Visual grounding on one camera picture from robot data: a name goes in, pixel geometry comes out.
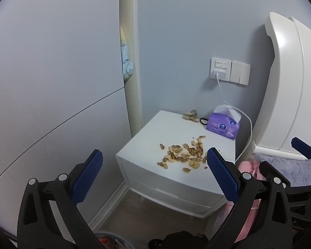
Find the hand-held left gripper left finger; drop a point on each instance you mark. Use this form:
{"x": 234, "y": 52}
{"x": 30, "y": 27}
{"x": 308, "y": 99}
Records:
{"x": 88, "y": 179}

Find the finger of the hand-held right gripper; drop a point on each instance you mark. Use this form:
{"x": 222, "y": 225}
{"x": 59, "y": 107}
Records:
{"x": 302, "y": 146}
{"x": 270, "y": 171}

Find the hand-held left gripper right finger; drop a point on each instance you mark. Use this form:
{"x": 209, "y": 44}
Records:
{"x": 223, "y": 176}

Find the pile of peanut shells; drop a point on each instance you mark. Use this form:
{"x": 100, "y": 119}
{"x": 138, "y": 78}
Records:
{"x": 181, "y": 155}

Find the round grey trash bin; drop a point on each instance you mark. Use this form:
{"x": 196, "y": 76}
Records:
{"x": 111, "y": 241}

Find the purple patterned bedding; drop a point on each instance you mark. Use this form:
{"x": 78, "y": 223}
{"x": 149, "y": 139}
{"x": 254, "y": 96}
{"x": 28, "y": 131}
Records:
{"x": 287, "y": 166}

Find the pink blanket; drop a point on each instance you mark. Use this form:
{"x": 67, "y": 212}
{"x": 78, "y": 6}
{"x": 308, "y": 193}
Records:
{"x": 246, "y": 167}

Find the purple tissue pack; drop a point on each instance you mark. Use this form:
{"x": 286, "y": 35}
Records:
{"x": 220, "y": 125}

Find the white bed headboard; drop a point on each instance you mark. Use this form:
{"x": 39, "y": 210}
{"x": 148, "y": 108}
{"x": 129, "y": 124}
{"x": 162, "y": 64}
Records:
{"x": 287, "y": 83}

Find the beige hair claw clip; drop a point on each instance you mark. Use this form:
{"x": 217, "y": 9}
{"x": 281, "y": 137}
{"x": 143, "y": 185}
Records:
{"x": 189, "y": 116}

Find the white nightstand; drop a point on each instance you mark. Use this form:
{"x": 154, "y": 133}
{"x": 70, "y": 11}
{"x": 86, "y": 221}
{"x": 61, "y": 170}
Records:
{"x": 171, "y": 129}

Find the black cloth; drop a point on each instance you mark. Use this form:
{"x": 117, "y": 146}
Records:
{"x": 176, "y": 240}

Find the white charger plug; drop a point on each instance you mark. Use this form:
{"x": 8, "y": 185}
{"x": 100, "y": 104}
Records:
{"x": 219, "y": 73}

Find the grey wardrobe door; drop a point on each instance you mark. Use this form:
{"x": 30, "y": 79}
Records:
{"x": 54, "y": 70}

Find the light blue clothing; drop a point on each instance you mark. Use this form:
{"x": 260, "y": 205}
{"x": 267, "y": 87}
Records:
{"x": 127, "y": 67}

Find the white wall switch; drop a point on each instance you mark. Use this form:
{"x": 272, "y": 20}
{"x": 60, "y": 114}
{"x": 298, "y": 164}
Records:
{"x": 239, "y": 72}

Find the white wall socket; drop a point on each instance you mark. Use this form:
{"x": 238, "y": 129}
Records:
{"x": 220, "y": 63}

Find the cream wardrobe frame post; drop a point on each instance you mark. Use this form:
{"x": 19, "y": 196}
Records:
{"x": 131, "y": 57}

